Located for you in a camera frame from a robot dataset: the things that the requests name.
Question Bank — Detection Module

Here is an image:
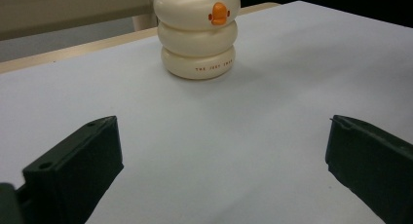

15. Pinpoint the beige wooden desk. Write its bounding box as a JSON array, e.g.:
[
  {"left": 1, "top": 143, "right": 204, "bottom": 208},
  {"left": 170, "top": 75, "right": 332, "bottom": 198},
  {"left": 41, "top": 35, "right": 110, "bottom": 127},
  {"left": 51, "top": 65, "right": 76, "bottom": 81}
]
[{"left": 0, "top": 0, "right": 161, "bottom": 43}]

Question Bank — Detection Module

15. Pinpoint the black curtain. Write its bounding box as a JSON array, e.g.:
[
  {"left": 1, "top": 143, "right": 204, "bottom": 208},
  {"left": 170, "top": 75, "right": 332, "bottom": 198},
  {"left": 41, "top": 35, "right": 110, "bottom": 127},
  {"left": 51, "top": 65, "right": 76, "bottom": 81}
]
[{"left": 234, "top": 0, "right": 413, "bottom": 29}]

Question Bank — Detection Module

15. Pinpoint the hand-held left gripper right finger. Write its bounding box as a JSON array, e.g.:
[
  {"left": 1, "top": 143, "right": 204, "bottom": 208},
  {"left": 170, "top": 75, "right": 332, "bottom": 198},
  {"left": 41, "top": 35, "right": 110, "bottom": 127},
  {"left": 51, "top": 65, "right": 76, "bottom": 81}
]
[{"left": 324, "top": 114, "right": 413, "bottom": 224}]

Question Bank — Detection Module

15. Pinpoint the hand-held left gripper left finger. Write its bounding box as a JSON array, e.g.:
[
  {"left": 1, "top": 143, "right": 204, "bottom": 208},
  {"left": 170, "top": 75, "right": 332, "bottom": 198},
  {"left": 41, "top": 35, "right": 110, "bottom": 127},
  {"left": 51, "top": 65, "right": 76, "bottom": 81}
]
[{"left": 21, "top": 115, "right": 125, "bottom": 224}]

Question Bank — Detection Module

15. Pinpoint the white table mat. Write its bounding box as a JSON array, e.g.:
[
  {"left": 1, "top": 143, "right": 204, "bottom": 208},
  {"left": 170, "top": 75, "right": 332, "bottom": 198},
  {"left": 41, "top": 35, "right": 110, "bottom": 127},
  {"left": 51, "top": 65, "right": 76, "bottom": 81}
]
[{"left": 0, "top": 0, "right": 413, "bottom": 224}]

